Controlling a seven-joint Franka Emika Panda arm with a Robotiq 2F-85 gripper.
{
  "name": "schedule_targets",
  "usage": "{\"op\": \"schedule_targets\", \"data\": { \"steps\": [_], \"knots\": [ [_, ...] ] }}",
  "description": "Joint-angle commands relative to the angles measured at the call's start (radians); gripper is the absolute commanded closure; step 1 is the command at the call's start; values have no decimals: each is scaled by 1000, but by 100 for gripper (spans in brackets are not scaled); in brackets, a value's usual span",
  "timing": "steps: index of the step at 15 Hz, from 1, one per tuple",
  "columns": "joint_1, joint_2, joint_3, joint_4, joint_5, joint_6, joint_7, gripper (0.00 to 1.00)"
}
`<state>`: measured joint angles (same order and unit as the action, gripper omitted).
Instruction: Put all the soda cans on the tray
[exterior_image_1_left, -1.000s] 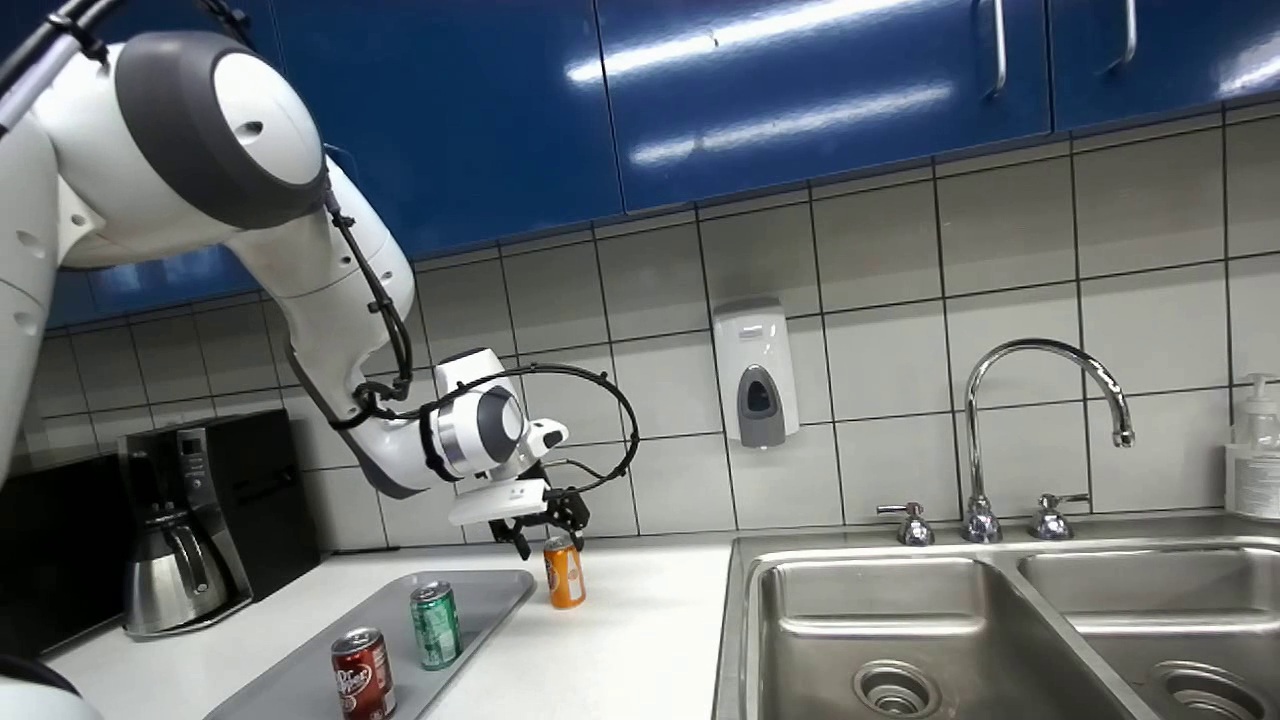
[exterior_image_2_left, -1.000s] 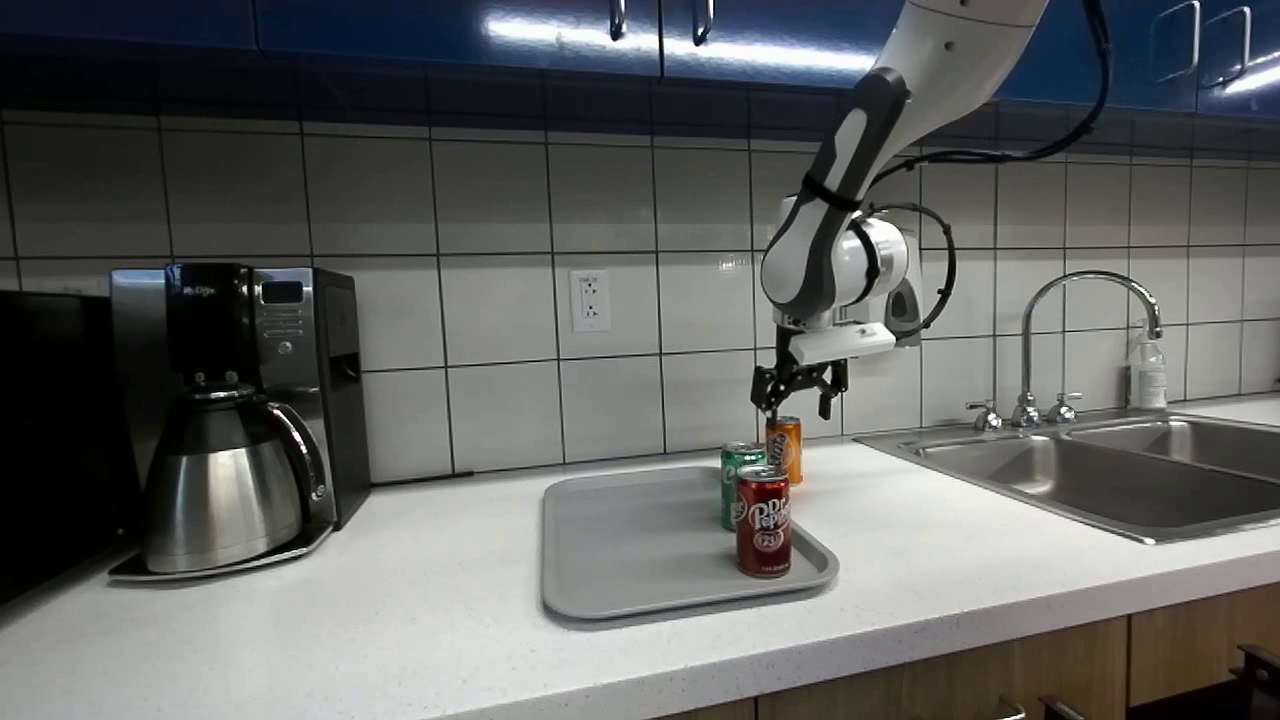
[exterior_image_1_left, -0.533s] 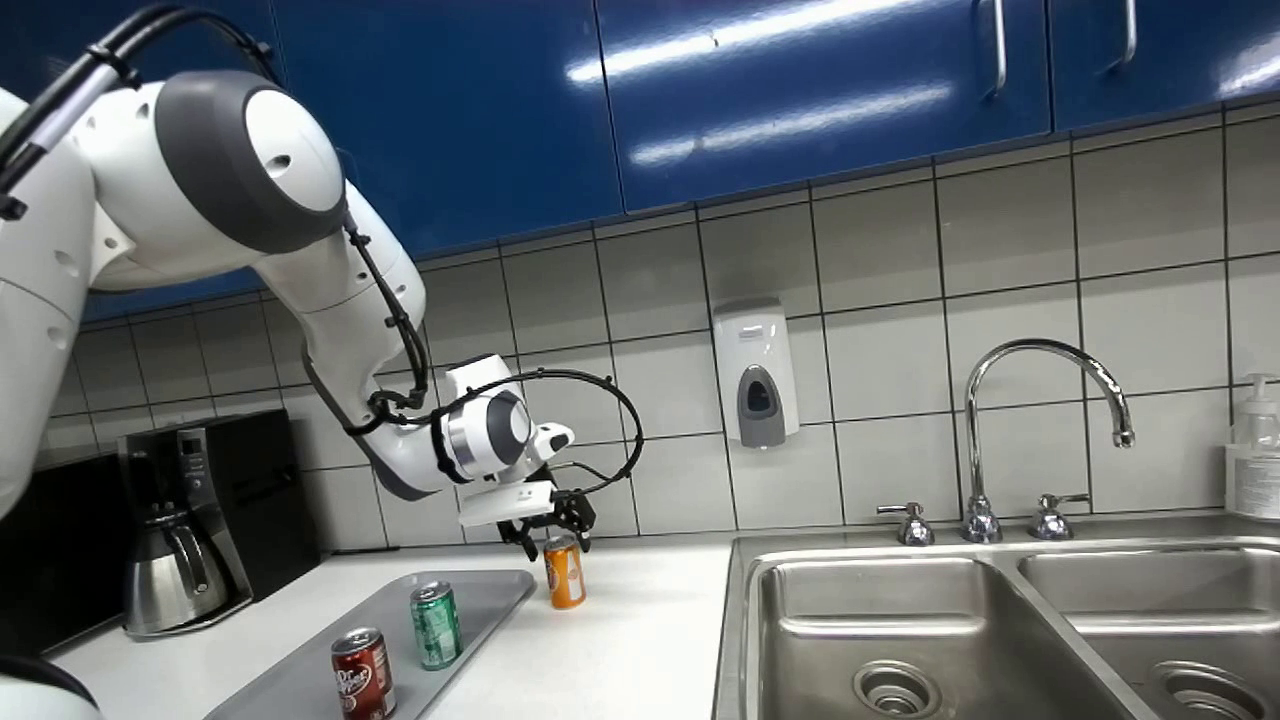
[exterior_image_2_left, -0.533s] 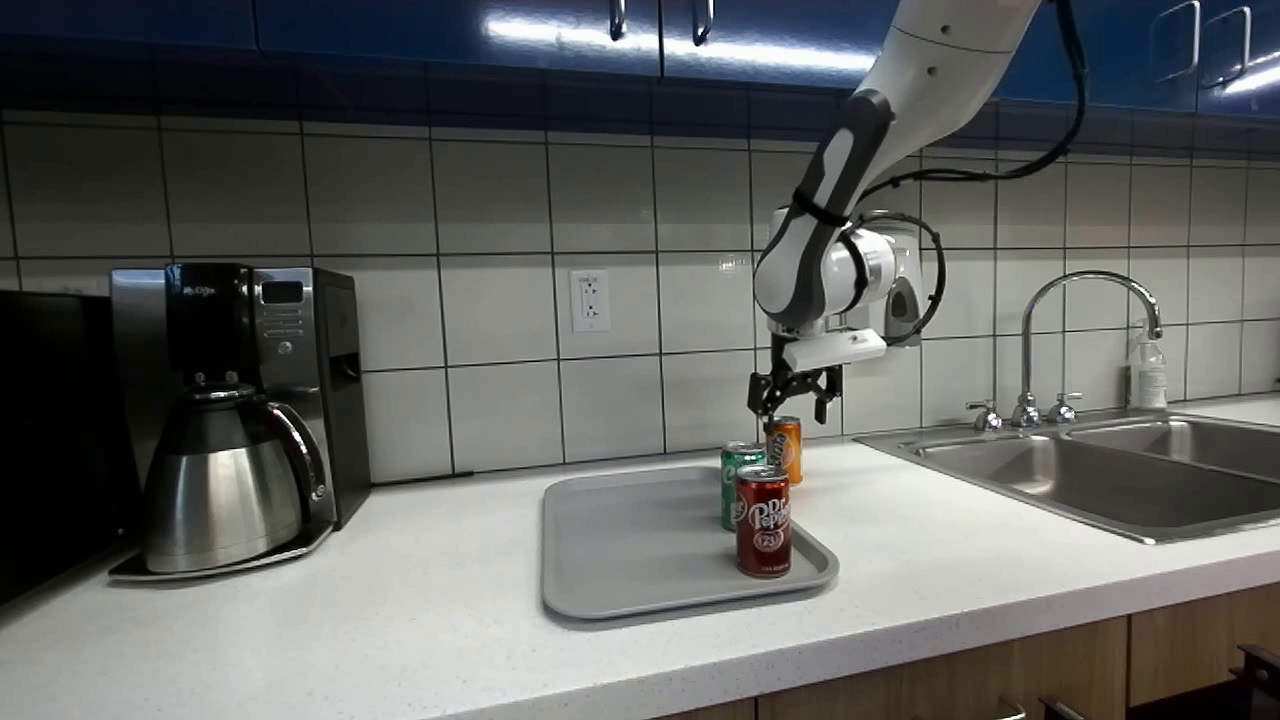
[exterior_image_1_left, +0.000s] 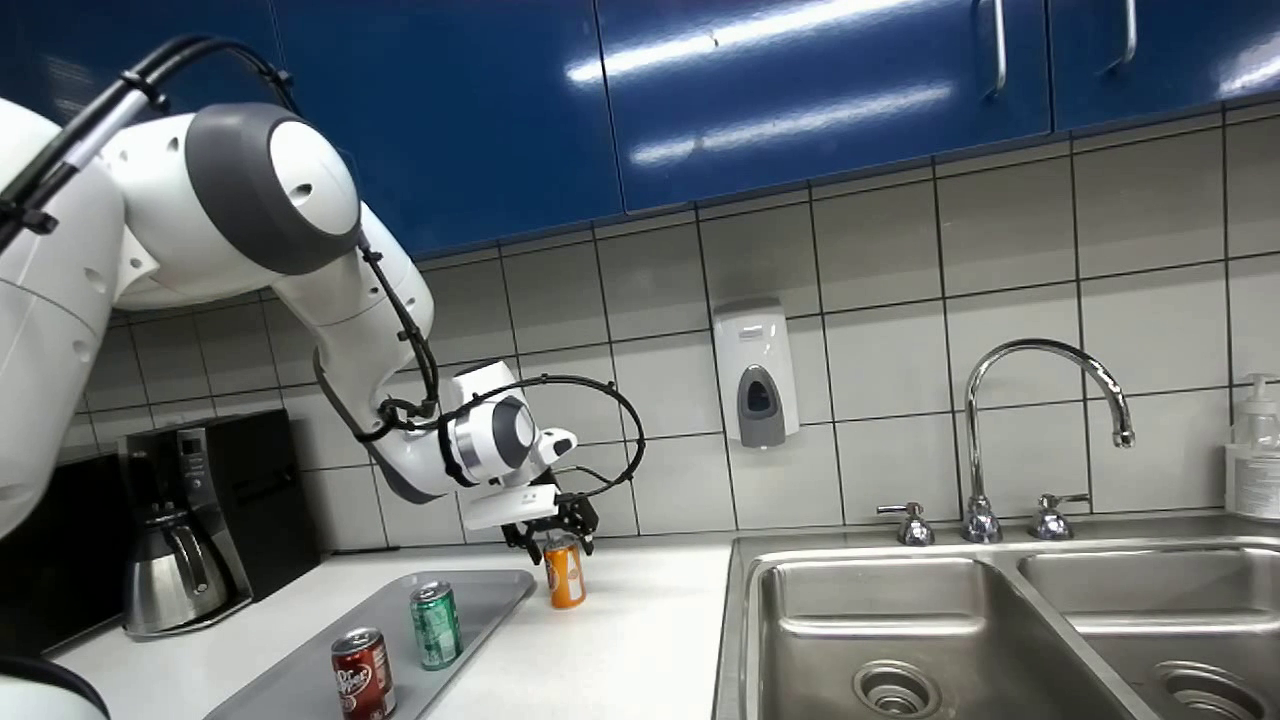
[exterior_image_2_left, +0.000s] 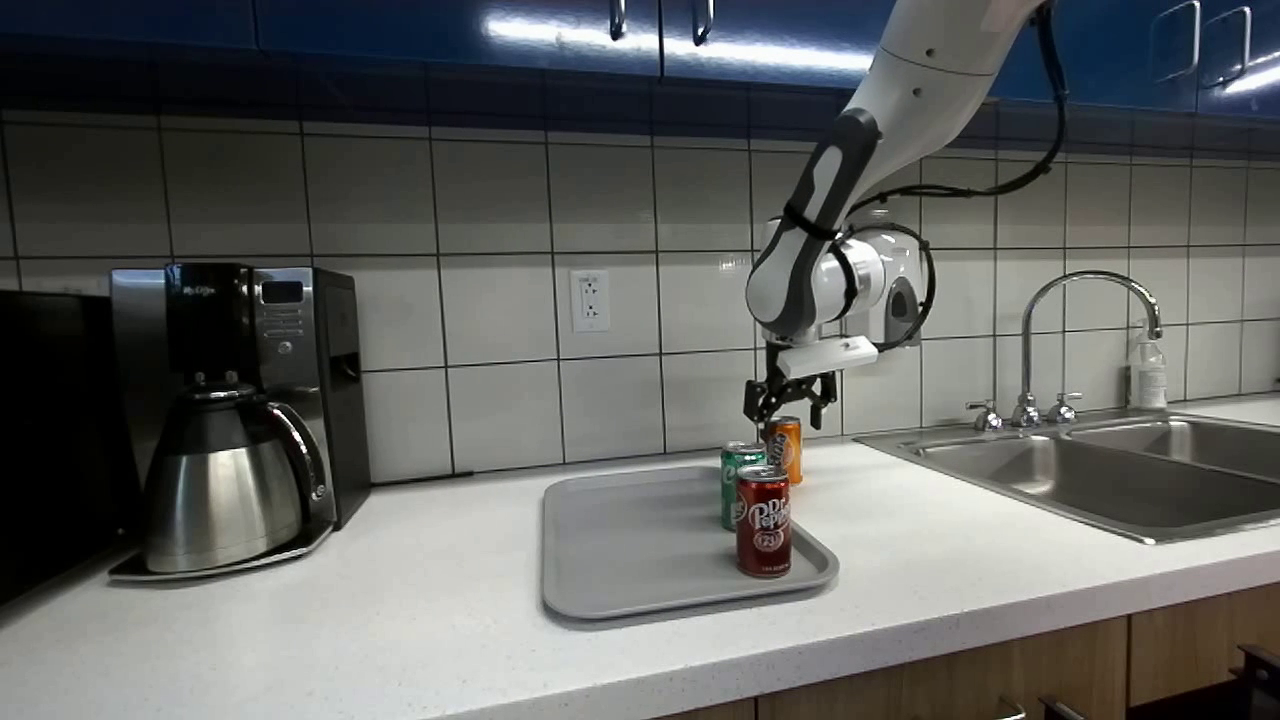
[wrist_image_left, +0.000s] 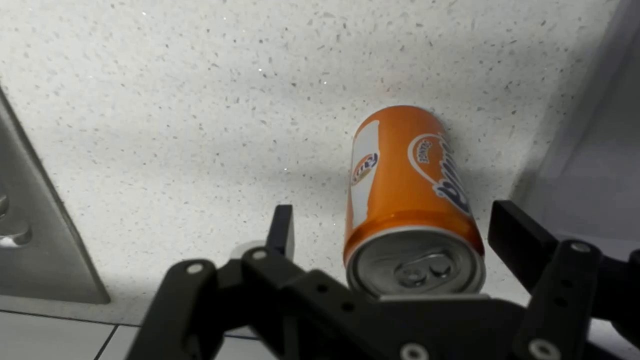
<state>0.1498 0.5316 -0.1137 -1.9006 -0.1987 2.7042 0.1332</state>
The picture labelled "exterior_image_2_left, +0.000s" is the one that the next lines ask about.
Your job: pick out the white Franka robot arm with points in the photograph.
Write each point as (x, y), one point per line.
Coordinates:
(905, 95)

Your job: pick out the green soda can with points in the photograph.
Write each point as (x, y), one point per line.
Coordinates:
(730, 487)

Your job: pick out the grey plastic tray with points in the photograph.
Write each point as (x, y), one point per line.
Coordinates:
(627, 545)

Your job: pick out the white wall power outlet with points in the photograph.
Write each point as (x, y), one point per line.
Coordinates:
(591, 302)

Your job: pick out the black microwave oven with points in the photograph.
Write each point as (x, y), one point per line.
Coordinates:
(52, 443)

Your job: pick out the blue glossy cabinet door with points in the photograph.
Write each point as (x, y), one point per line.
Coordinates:
(266, 25)
(744, 22)
(1121, 53)
(1264, 34)

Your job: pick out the clear pump soap bottle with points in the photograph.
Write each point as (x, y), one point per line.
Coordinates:
(1147, 380)

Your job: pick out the orange soda can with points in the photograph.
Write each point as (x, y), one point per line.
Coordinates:
(785, 452)

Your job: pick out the stainless steel double sink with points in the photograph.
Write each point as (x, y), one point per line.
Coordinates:
(1133, 472)

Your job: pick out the wooden base cabinet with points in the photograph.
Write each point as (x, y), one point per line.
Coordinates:
(1002, 663)

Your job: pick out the chrome gooseneck faucet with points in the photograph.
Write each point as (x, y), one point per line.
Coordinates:
(1027, 345)

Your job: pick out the black drip coffee maker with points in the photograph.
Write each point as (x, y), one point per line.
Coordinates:
(292, 334)

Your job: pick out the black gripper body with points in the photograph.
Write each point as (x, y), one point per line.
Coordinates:
(795, 387)

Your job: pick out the red soda can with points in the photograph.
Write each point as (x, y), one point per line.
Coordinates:
(767, 527)

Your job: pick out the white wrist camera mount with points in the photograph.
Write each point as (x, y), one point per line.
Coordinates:
(826, 358)

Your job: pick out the stainless steel coffee carafe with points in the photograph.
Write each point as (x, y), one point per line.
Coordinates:
(220, 493)

